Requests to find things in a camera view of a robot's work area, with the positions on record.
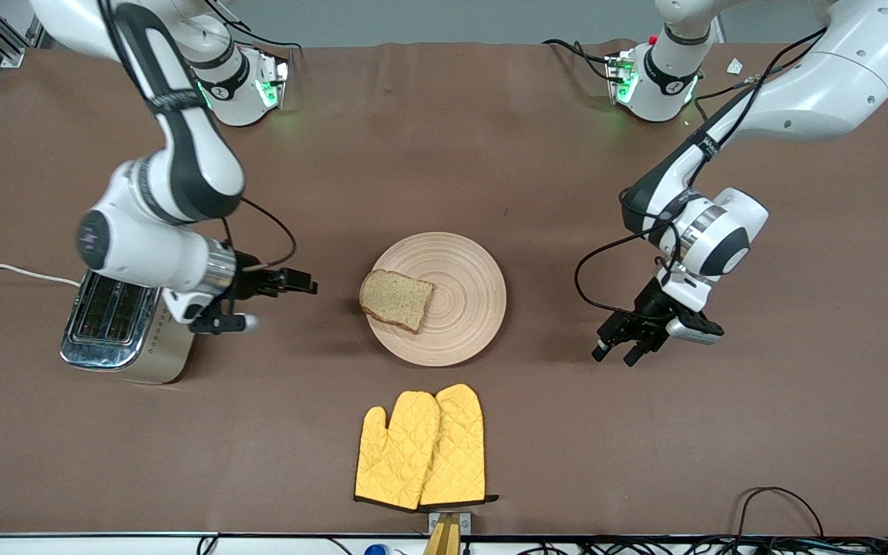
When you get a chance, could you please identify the white toaster power cable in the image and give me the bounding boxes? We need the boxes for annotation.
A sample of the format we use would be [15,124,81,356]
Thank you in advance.
[0,260,81,288]

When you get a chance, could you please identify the black right base cable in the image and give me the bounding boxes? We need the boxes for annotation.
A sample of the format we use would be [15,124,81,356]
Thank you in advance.
[213,0,302,56]

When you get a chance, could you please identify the black left base cable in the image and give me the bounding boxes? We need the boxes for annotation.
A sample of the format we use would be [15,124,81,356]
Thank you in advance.
[543,39,616,82]

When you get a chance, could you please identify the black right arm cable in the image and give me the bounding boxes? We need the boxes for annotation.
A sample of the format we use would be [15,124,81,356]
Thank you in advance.
[220,197,298,271]

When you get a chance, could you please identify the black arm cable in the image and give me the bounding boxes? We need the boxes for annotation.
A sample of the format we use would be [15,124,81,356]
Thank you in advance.
[220,197,298,271]
[573,29,826,313]

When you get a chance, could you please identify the black cable loop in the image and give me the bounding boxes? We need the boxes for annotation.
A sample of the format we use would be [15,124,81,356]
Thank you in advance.
[735,486,826,540]

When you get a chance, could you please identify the brown bread slice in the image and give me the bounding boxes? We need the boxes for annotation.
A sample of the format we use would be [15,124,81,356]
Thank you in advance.
[358,269,436,334]

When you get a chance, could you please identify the silver metal bracket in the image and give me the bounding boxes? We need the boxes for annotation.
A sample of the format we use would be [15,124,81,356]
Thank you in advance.
[429,512,473,535]

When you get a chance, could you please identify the black base cable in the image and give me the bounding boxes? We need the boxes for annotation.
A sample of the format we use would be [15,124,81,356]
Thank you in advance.
[543,39,616,82]
[213,0,302,56]

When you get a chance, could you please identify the black cable bundle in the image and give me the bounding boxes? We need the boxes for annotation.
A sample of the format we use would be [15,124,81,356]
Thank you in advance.
[521,534,888,555]

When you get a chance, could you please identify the round wooden plate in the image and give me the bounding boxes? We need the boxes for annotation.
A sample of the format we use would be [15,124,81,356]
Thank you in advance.
[365,232,507,368]

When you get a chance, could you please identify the brown table cover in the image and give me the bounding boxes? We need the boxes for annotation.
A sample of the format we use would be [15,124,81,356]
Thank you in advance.
[0,40,888,538]

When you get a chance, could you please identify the yellow quilted oven mitt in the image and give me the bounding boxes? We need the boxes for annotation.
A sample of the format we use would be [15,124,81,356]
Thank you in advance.
[354,391,442,512]
[418,383,500,508]

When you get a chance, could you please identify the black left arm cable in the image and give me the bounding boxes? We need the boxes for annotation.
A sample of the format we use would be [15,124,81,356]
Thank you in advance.
[573,29,826,313]

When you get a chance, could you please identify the cream and chrome toaster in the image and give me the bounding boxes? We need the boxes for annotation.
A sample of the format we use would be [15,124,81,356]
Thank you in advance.
[59,270,198,385]

